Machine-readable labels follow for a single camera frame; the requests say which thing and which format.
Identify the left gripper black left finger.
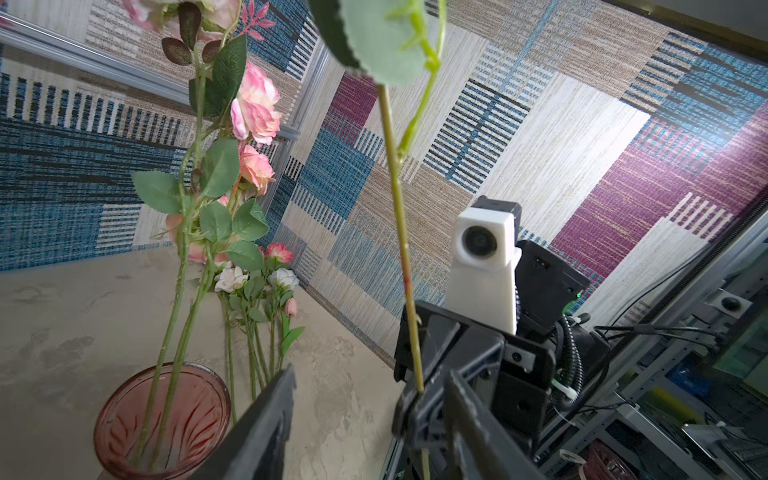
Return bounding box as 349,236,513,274
190,366,296,480

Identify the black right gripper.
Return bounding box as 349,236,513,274
392,301,556,456

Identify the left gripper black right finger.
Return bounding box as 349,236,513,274
443,370,544,479

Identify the red ribbed glass vase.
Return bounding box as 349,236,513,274
92,362,233,480

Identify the cream white rose stem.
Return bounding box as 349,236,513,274
214,262,249,424

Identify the blue rose stem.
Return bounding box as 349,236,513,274
307,0,449,480

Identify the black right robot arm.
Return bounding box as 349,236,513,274
392,227,589,456

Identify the dark pink rose stem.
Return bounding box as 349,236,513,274
266,243,294,265

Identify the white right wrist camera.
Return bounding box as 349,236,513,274
443,195,522,335

